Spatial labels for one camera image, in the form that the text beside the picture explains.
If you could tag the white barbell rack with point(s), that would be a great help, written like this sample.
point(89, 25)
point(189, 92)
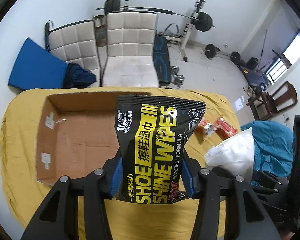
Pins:
point(182, 39)

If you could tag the orange panda snack bag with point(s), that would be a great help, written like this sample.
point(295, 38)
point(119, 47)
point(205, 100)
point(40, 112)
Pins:
point(205, 127)

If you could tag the white soft plastic bag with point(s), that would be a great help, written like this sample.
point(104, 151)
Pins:
point(235, 155)

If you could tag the brown wooden chair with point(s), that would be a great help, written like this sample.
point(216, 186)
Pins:
point(265, 106)

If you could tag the teal blue fabric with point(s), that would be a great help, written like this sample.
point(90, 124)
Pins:
point(273, 147)

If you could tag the dumbbell pair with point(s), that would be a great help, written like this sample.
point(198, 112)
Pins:
point(178, 79)

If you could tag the white padded chair left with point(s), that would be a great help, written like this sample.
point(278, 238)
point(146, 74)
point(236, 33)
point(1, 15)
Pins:
point(76, 43)

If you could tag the cardboard milk box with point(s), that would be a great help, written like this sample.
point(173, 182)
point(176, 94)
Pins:
point(76, 134)

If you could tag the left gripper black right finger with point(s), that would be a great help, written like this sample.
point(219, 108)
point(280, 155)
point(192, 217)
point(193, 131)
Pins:
point(222, 204)

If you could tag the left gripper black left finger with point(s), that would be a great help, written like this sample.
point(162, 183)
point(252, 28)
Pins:
point(57, 215)

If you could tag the blue foam mat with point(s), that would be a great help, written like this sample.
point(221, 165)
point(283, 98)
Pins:
point(34, 67)

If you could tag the dark navy cloth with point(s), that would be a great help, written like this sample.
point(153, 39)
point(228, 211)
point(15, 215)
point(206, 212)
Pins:
point(77, 77)

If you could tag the white padded chair right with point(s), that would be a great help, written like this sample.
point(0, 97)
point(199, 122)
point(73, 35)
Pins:
point(130, 43)

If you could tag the black shoe shine wipes pack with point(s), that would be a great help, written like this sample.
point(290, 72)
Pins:
point(152, 132)

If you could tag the white padded chair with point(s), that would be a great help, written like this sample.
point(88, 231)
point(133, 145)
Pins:
point(130, 43)
point(76, 43)

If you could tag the red patterned snack bag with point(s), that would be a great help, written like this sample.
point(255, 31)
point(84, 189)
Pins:
point(224, 129)

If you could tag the barbell on rack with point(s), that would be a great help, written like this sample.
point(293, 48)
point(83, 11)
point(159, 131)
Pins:
point(202, 21)

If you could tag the yellow table cloth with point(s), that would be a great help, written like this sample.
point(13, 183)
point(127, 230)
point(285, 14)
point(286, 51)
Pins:
point(127, 221)

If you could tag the floor barbell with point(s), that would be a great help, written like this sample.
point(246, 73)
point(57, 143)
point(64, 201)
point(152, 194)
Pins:
point(211, 51)

